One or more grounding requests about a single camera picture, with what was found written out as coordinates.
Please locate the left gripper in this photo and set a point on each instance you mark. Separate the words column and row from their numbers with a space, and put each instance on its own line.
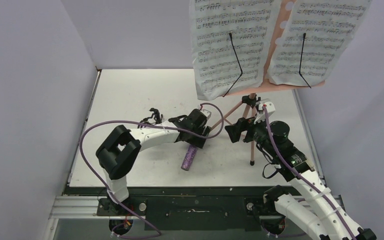
column 198, row 141

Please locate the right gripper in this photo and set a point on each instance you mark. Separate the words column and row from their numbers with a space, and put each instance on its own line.
column 242, row 127

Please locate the pink music stand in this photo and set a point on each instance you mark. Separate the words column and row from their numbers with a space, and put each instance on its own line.
column 267, row 84

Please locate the purple glitter microphone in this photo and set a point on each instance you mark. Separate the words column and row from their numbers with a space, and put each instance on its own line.
column 189, row 158

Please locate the black mini tripod mic stand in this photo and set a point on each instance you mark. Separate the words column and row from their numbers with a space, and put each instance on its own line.
column 154, row 119

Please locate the sheet music page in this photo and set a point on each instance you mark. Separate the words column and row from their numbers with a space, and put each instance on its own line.
column 230, row 42
column 315, row 36

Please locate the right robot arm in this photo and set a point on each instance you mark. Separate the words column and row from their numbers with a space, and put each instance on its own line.
column 326, row 220

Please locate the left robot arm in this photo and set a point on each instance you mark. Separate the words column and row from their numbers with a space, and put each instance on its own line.
column 118, row 152

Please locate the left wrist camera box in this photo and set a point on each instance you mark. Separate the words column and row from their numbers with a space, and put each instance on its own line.
column 204, row 114

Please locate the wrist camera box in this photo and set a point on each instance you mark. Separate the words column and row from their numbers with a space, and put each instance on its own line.
column 264, row 109
column 204, row 114

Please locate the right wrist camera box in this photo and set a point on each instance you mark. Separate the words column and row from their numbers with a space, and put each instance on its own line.
column 264, row 109

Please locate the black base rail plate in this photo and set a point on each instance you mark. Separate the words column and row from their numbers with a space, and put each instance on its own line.
column 186, row 208

